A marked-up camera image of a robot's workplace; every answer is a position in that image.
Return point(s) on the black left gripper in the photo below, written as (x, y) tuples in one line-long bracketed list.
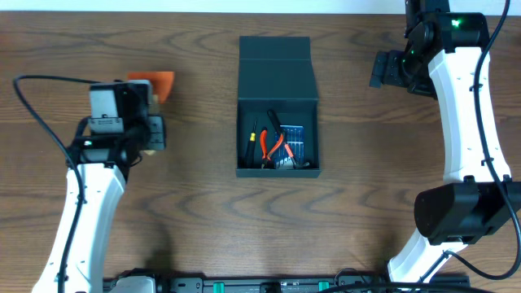
[(157, 133)]

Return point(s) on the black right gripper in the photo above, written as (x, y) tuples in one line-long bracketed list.
[(387, 70)]

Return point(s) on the orange scraper wooden handle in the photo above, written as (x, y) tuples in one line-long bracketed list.
[(161, 88)]

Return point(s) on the yellow black screwdriver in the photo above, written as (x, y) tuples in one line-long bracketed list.
[(251, 144)]

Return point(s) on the clear precision screwdriver case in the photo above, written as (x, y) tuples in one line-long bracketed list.
[(295, 140)]

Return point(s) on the small black handled hammer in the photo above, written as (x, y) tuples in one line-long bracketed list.
[(278, 128)]

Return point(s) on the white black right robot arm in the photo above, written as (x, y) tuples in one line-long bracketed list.
[(447, 58)]

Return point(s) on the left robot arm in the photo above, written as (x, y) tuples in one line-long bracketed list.
[(123, 123)]

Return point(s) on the dark green open box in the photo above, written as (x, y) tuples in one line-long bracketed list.
[(276, 73)]

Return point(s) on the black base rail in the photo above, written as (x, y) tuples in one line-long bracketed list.
[(198, 283)]

